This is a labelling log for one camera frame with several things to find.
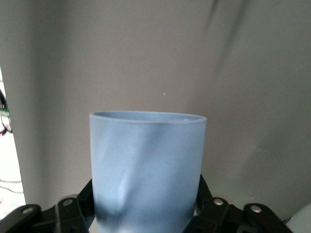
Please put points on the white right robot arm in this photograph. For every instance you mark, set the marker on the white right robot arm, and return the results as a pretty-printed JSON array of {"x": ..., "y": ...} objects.
[{"x": 302, "y": 222}]

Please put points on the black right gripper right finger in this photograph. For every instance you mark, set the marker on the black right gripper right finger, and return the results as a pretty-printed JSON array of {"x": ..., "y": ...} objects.
[{"x": 218, "y": 216}]

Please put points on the light blue plastic cup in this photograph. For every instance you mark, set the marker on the light blue plastic cup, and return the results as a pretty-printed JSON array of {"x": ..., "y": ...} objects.
[{"x": 148, "y": 170}]

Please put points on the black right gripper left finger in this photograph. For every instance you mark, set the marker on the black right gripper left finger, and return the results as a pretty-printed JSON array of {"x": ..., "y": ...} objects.
[{"x": 68, "y": 213}]

